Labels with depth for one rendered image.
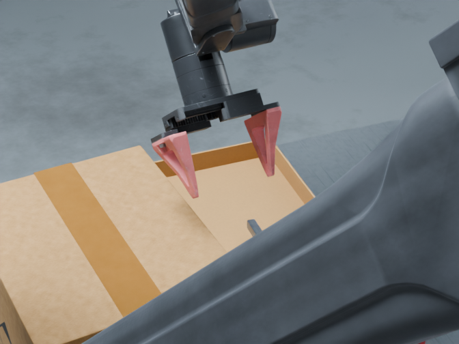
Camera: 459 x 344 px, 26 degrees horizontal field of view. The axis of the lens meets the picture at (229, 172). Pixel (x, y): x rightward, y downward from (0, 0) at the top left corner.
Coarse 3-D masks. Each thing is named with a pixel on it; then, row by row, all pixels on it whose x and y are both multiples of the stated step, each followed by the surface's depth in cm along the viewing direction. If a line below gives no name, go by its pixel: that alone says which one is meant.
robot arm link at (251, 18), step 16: (176, 0) 110; (240, 0) 112; (256, 0) 113; (256, 16) 112; (272, 16) 113; (208, 32) 105; (224, 32) 105; (240, 32) 111; (256, 32) 114; (272, 32) 115; (208, 48) 108; (224, 48) 110; (240, 48) 116
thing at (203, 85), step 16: (176, 64) 112; (192, 64) 111; (208, 64) 111; (192, 80) 111; (208, 80) 111; (224, 80) 112; (192, 96) 111; (208, 96) 111; (224, 96) 111; (240, 96) 112; (176, 112) 109; (192, 112) 110; (208, 112) 111
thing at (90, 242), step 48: (0, 192) 120; (48, 192) 120; (96, 192) 120; (144, 192) 120; (0, 240) 113; (48, 240) 113; (96, 240) 113; (144, 240) 113; (192, 240) 113; (0, 288) 110; (48, 288) 106; (96, 288) 106; (144, 288) 106; (0, 336) 120; (48, 336) 100
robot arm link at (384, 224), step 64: (448, 64) 23; (448, 128) 24; (384, 192) 25; (448, 192) 24; (256, 256) 29; (320, 256) 27; (384, 256) 25; (448, 256) 24; (128, 320) 33; (192, 320) 30; (256, 320) 29; (320, 320) 27; (384, 320) 26; (448, 320) 25
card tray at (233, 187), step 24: (240, 144) 175; (168, 168) 172; (216, 168) 175; (240, 168) 175; (288, 168) 170; (216, 192) 169; (240, 192) 169; (264, 192) 169; (288, 192) 169; (312, 192) 163; (216, 216) 164; (240, 216) 164; (264, 216) 164; (240, 240) 158
